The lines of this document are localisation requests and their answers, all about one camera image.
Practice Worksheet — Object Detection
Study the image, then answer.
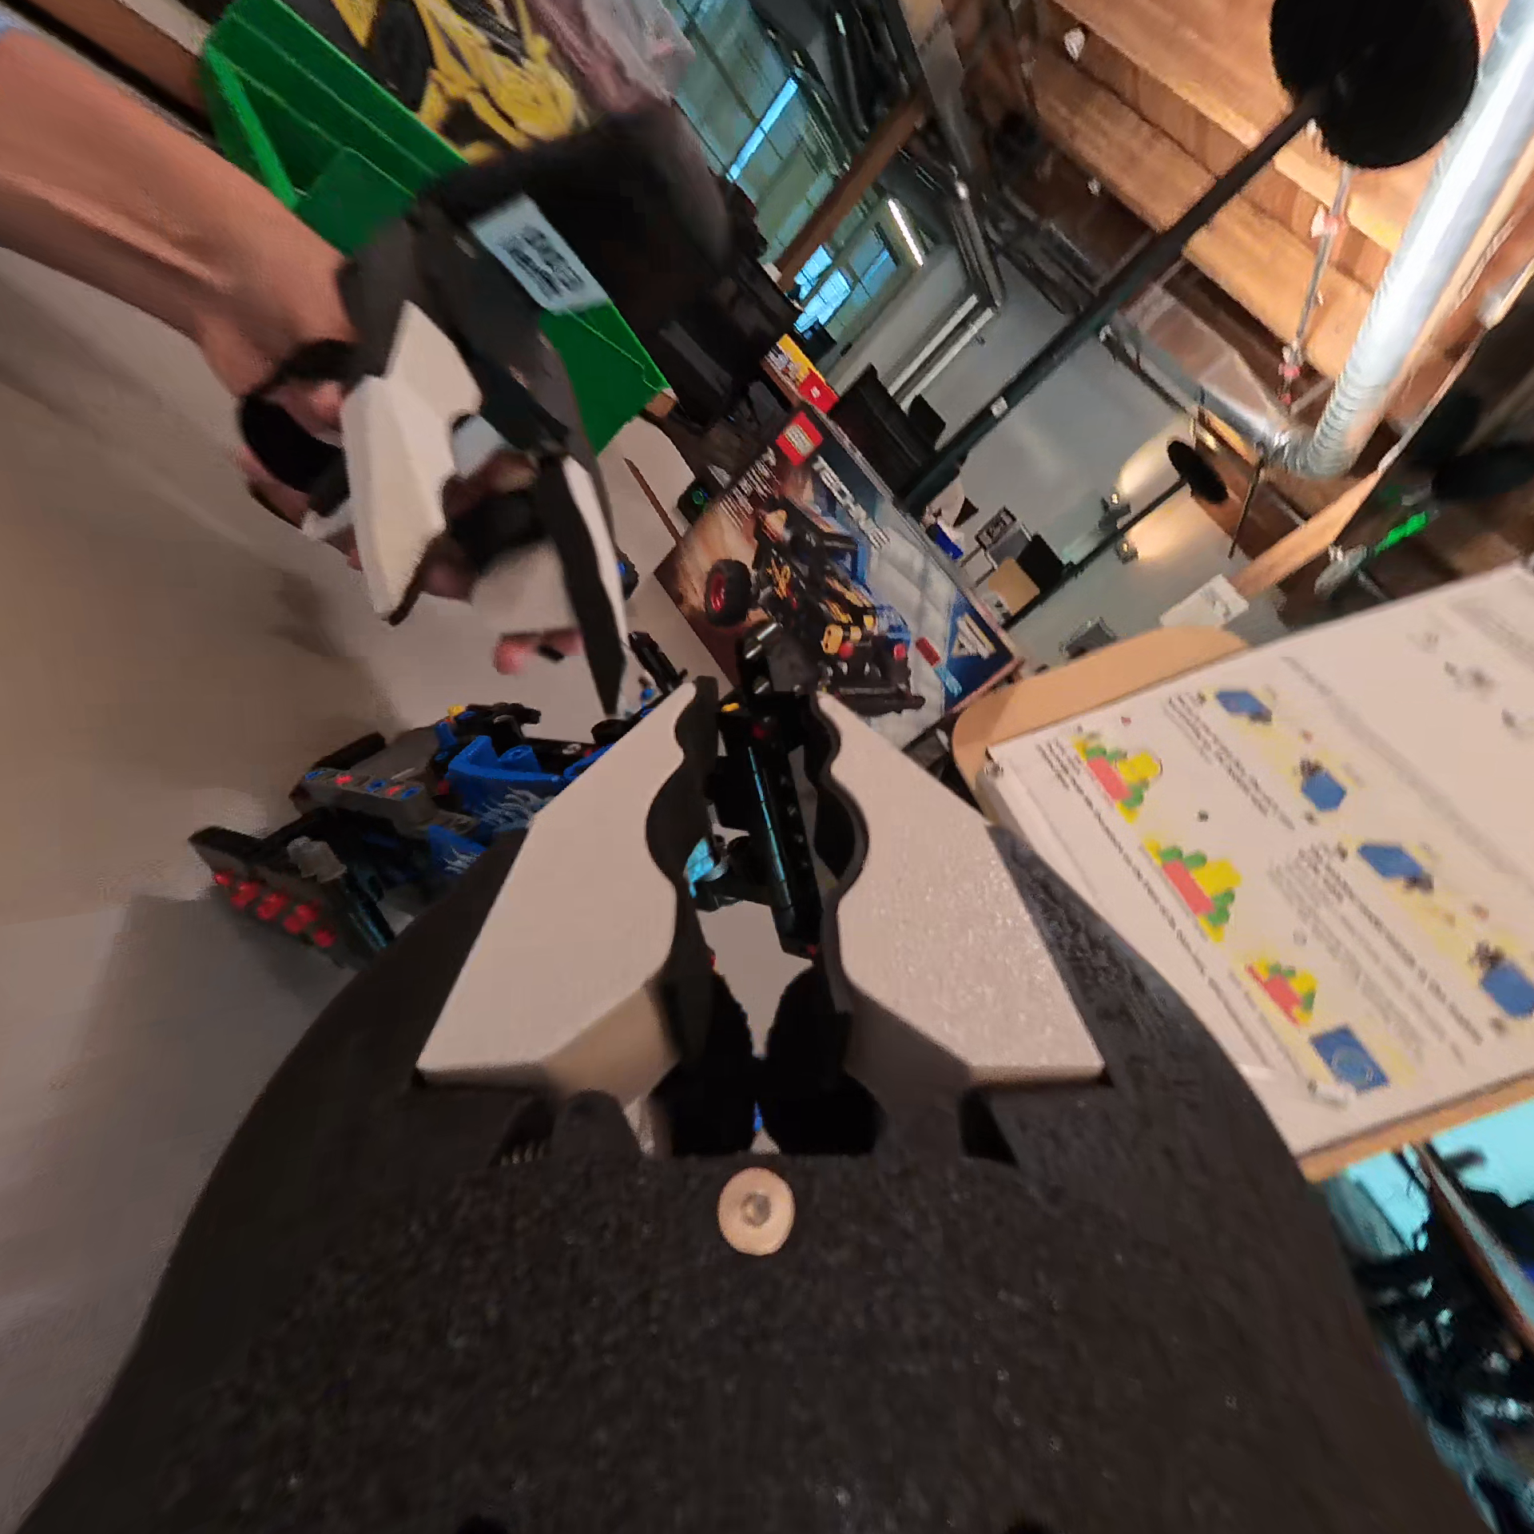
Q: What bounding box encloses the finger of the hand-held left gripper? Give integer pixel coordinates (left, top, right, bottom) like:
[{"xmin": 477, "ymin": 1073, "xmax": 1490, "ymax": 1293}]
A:
[
  {"xmin": 471, "ymin": 555, "xmax": 585, "ymax": 638},
  {"xmin": 533, "ymin": 458, "xmax": 633, "ymax": 715}
]

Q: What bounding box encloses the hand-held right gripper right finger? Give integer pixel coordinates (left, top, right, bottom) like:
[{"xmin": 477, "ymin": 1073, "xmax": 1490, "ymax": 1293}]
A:
[{"xmin": 813, "ymin": 692, "xmax": 1107, "ymax": 1106}]

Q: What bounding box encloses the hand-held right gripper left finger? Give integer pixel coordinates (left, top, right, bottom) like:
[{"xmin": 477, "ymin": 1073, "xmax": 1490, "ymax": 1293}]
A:
[{"xmin": 415, "ymin": 676, "xmax": 757, "ymax": 1102}]

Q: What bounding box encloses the black lego chassis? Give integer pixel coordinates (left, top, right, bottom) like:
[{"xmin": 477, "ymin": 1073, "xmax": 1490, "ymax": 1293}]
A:
[{"xmin": 684, "ymin": 622, "xmax": 927, "ymax": 959}]

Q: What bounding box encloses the person's left forearm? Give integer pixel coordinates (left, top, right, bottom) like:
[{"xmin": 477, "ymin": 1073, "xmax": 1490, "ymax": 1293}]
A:
[{"xmin": 0, "ymin": 28, "xmax": 283, "ymax": 361}]

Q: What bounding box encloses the blue lego car assembly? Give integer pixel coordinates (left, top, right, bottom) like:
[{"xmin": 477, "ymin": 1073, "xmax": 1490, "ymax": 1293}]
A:
[{"xmin": 190, "ymin": 700, "xmax": 628, "ymax": 969}]

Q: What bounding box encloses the red lego box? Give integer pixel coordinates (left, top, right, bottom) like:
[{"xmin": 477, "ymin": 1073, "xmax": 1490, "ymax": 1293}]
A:
[{"xmin": 767, "ymin": 334, "xmax": 840, "ymax": 413}]

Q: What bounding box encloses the lego set box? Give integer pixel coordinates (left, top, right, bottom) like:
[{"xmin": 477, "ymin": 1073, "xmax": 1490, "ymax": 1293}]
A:
[{"xmin": 653, "ymin": 413, "xmax": 1026, "ymax": 744}]

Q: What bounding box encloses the person's left hand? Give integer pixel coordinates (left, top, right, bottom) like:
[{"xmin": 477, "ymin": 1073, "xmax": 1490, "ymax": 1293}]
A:
[{"xmin": 198, "ymin": 255, "xmax": 585, "ymax": 674}]

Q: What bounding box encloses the yellow car printed box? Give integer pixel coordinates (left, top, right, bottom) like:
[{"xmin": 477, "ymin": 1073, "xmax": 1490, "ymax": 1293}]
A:
[{"xmin": 324, "ymin": 0, "xmax": 697, "ymax": 162}]

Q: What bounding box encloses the green plastic bin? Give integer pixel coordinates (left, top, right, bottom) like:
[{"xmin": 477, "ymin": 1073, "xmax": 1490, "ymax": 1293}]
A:
[{"xmin": 198, "ymin": 0, "xmax": 674, "ymax": 450}]

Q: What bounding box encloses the printed instruction sheet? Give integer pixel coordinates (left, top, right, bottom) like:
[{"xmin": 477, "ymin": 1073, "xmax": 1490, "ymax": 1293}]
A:
[{"xmin": 978, "ymin": 562, "xmax": 1534, "ymax": 1156}]

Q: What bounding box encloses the black round-base stand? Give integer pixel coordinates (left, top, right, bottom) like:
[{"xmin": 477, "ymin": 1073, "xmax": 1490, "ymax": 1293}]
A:
[
  {"xmin": 1073, "ymin": 437, "xmax": 1233, "ymax": 564},
  {"xmin": 906, "ymin": 0, "xmax": 1483, "ymax": 510}
]

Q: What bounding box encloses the silver duct pipe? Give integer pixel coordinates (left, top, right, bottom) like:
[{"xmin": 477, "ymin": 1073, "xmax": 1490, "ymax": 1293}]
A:
[{"xmin": 1272, "ymin": 0, "xmax": 1534, "ymax": 481}]

